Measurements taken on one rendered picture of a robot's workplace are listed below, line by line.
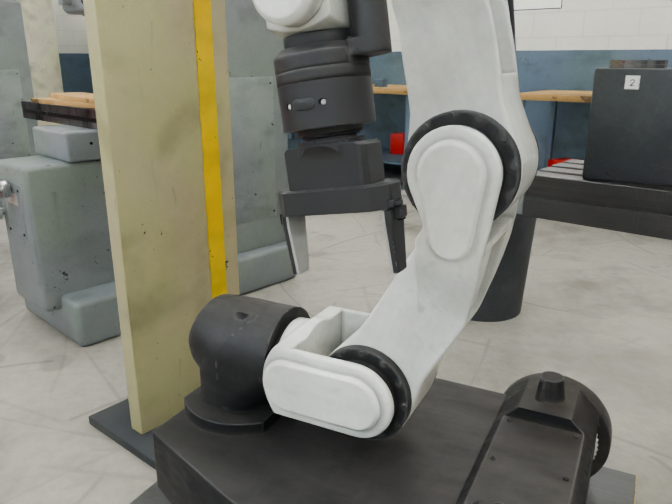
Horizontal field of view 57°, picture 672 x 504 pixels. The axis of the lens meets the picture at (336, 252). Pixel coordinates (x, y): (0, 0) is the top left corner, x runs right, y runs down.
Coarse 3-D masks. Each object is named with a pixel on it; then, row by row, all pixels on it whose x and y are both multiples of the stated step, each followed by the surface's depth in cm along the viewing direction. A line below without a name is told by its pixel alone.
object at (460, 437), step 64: (256, 320) 96; (256, 384) 95; (448, 384) 113; (192, 448) 94; (256, 448) 94; (320, 448) 94; (384, 448) 94; (448, 448) 94; (512, 448) 90; (576, 448) 91
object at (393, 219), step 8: (392, 208) 56; (400, 208) 56; (384, 216) 56; (392, 216) 56; (400, 216) 56; (384, 224) 56; (392, 224) 56; (400, 224) 57; (384, 232) 56; (392, 232) 56; (400, 232) 57; (392, 240) 56; (400, 240) 57; (392, 248) 56; (400, 248) 57; (392, 256) 57; (400, 256) 57; (392, 264) 57; (400, 264) 57; (392, 272) 57
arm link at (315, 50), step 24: (336, 0) 53; (360, 0) 52; (384, 0) 53; (312, 24) 53; (336, 24) 54; (360, 24) 53; (384, 24) 53; (288, 48) 54; (312, 48) 53; (336, 48) 53; (360, 48) 53; (384, 48) 53; (288, 72) 54; (312, 72) 53; (336, 72) 53; (360, 72) 54
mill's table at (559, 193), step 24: (552, 168) 119; (576, 168) 120; (528, 192) 115; (552, 192) 112; (576, 192) 108; (600, 192) 106; (624, 192) 103; (648, 192) 101; (528, 216) 115; (552, 216) 112; (576, 216) 109; (600, 216) 107; (624, 216) 104; (648, 216) 102
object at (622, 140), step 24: (600, 72) 103; (624, 72) 101; (648, 72) 100; (600, 96) 104; (624, 96) 102; (648, 96) 100; (600, 120) 105; (624, 120) 103; (648, 120) 101; (600, 144) 106; (624, 144) 104; (648, 144) 102; (600, 168) 107; (624, 168) 105; (648, 168) 103
